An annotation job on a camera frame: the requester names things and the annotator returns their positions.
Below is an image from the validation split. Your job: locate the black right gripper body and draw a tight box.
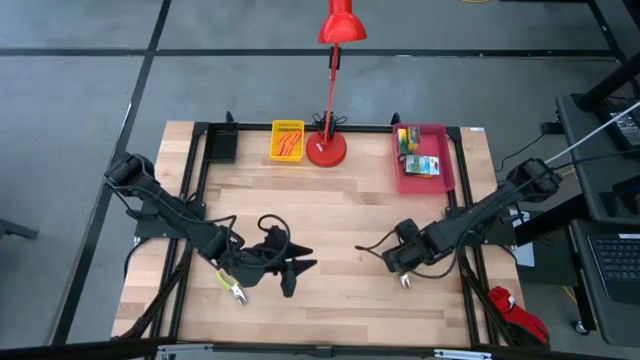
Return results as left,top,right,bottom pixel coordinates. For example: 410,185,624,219
382,219,436,275

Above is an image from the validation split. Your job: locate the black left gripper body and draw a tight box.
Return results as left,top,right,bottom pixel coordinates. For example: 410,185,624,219
232,226,292,289

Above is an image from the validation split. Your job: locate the red desk lamp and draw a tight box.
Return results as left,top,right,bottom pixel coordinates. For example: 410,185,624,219
304,0,369,169

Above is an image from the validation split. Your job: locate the pink plastic tray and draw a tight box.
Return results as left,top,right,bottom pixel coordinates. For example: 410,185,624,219
392,122,457,196

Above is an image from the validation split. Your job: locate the white paper sheet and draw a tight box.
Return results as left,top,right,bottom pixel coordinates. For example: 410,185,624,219
510,243,536,269

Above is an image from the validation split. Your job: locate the black plastic basket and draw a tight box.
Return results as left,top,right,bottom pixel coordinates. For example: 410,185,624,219
203,122,240,165

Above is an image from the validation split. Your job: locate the yellow plastic basket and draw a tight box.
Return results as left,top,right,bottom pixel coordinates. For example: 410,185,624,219
269,119,306,163

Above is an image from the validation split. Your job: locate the red glove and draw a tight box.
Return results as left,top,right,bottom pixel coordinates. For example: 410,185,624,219
487,285,551,349

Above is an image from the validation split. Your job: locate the black equipment cart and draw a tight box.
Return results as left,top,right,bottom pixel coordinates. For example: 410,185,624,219
555,93,640,346

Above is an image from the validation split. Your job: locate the black laptop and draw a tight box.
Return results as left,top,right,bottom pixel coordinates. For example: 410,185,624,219
587,232,640,305

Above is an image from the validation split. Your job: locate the dark furniture leg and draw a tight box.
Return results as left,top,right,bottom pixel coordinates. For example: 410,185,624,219
0,218,40,241

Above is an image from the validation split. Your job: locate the black power adapter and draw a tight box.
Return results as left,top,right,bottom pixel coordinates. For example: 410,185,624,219
597,99,640,151

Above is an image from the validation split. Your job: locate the black diagonal stand leg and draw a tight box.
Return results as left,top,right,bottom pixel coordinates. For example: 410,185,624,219
574,49,640,112

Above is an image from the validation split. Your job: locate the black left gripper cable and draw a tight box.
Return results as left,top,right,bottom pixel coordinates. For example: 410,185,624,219
199,214,293,269

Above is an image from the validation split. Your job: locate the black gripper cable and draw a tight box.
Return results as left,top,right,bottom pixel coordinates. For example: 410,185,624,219
354,228,459,280
199,214,293,269

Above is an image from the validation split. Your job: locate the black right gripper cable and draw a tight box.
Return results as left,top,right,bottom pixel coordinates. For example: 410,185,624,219
354,228,459,280

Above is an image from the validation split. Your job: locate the black horizontal camera bar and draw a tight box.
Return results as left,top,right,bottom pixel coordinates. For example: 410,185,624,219
0,335,640,360

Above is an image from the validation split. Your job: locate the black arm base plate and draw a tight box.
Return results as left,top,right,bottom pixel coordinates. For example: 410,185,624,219
127,199,207,240
446,206,517,247

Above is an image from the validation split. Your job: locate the black table frame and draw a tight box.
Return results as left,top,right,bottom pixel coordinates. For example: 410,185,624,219
112,112,519,351

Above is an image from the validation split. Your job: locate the black lamp cord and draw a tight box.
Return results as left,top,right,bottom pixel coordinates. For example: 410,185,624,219
311,111,349,129

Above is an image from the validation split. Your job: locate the white cable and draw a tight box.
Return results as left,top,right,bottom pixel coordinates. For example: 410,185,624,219
544,101,640,166

